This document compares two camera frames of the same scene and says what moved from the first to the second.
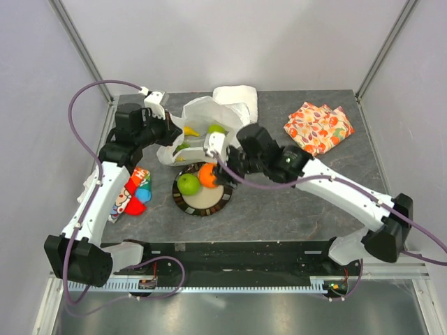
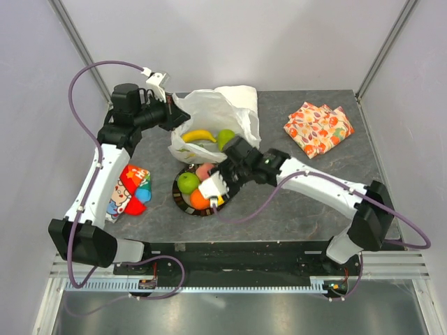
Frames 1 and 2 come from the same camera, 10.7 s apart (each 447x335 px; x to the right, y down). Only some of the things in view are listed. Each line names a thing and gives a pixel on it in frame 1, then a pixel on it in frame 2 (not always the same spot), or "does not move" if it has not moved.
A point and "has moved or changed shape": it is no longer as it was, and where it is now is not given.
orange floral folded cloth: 316,129 does not move
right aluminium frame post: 407,8 does not move
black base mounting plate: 242,259 does not move
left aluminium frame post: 61,12 does not move
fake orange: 206,179 -> 198,201
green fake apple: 188,184 does not move
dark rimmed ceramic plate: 207,202 does not move
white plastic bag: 201,117 has moved or changed shape
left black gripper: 170,129 -> 174,116
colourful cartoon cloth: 135,197 does not move
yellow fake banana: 188,130 -> 198,135
